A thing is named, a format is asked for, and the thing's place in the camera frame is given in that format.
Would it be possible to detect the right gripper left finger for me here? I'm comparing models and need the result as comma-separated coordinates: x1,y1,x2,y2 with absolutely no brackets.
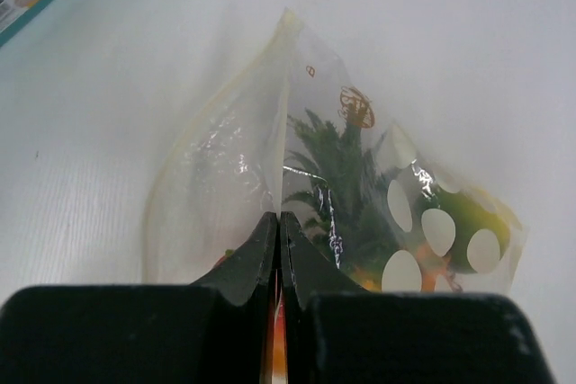
1,212,277,383

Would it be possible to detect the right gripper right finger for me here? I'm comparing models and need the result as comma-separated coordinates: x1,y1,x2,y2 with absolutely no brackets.
279,212,554,383

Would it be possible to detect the fake pineapple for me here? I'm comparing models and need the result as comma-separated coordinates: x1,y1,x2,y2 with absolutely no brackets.
211,107,512,293

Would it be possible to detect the clear zip top bag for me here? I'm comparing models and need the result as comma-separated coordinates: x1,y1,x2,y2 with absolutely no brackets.
141,6,527,384

